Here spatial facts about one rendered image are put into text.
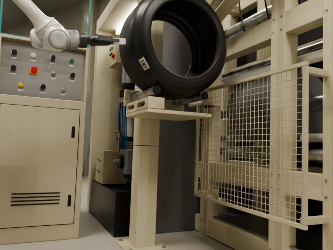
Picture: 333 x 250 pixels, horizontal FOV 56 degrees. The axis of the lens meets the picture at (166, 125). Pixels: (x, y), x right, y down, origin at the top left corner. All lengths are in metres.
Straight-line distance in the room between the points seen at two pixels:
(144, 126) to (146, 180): 0.33
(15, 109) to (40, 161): 0.35
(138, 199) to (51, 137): 0.68
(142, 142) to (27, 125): 0.73
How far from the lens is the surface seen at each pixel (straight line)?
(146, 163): 1.94
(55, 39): 1.37
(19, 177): 2.14
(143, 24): 1.61
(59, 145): 2.14
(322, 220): 1.55
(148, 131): 1.94
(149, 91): 1.61
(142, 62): 1.57
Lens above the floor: 0.62
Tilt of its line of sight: 4 degrees up
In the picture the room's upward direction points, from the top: 2 degrees clockwise
